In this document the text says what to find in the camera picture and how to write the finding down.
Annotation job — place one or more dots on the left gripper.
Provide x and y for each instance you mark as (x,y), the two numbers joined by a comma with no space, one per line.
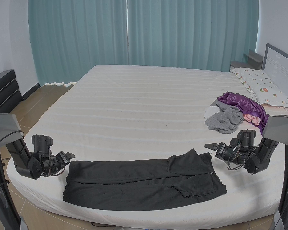
(58,163)

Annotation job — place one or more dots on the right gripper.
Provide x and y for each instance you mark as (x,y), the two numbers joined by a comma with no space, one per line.
(228,153)

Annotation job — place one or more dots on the black T-shirt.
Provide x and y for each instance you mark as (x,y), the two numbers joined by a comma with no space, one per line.
(134,181)

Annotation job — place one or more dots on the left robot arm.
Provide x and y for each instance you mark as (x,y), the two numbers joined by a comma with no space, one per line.
(4,128)

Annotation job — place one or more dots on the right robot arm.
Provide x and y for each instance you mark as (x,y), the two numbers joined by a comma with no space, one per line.
(280,130)

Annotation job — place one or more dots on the bed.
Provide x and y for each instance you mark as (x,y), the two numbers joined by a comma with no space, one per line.
(134,99)

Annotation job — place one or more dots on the grey knitted garment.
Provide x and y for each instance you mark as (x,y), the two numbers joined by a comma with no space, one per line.
(224,121)

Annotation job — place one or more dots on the white garment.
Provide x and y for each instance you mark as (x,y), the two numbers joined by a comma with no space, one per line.
(210,111)

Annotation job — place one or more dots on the pink garment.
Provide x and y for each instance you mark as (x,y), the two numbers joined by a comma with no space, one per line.
(252,118)

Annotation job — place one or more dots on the purple satin garment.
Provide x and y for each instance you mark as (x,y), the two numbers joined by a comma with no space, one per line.
(244,102)

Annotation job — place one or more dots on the white printed pillow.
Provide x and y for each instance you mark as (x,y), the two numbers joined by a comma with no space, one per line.
(260,84)

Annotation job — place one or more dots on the grey bedside table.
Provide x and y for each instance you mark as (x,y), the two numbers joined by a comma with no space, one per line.
(248,61)

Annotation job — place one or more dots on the black chest of drawers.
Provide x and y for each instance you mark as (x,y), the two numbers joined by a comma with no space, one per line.
(3,90)

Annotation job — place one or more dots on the blue-green curtain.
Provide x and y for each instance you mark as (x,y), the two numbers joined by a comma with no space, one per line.
(76,32)
(189,27)

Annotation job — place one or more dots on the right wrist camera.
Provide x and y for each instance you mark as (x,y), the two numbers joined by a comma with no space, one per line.
(234,142)

